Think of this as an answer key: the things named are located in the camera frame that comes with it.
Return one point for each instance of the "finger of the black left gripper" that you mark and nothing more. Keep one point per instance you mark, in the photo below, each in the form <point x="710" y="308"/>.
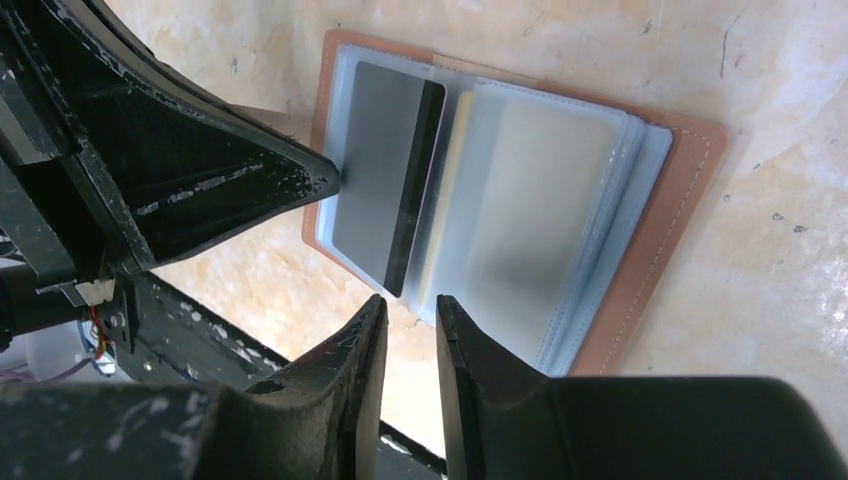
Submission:
<point x="166" y="169"/>

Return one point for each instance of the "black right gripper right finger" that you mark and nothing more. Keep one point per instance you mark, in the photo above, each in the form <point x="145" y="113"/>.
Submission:
<point x="503" y="419"/>

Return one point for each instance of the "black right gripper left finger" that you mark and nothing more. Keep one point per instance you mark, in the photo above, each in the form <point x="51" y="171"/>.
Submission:
<point x="317" y="418"/>

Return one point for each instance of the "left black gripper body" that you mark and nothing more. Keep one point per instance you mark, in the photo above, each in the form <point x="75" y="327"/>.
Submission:
<point x="42" y="211"/>

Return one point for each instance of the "pink leather card holder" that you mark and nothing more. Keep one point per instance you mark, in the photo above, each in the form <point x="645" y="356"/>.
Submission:
<point x="550" y="214"/>

